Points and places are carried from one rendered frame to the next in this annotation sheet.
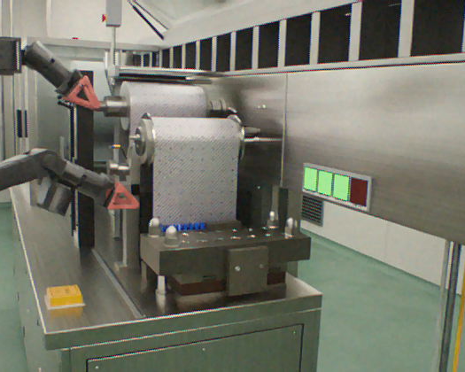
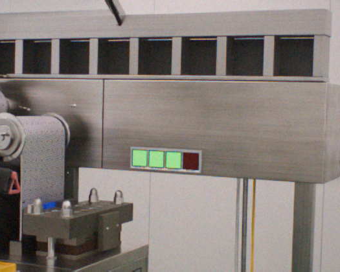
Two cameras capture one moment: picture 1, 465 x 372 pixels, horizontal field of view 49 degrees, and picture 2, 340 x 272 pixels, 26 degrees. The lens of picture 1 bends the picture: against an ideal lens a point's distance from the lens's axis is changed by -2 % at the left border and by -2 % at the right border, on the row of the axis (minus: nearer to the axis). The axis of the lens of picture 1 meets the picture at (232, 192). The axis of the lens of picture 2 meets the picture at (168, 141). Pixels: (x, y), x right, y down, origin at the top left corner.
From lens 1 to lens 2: 1.43 m
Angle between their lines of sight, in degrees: 41
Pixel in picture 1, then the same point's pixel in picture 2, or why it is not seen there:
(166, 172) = (28, 162)
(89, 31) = not seen: outside the picture
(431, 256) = not seen: hidden behind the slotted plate
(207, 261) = (90, 225)
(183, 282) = (77, 244)
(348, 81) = (173, 88)
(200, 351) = not seen: outside the picture
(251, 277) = (112, 235)
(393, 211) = (221, 169)
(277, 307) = (131, 255)
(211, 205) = (51, 188)
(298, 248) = (127, 212)
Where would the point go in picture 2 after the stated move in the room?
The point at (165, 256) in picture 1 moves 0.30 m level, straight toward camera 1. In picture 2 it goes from (72, 223) to (147, 238)
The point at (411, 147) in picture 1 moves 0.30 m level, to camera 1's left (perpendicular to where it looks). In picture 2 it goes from (232, 129) to (157, 129)
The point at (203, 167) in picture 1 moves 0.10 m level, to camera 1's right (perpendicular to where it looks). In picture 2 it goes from (47, 157) to (74, 156)
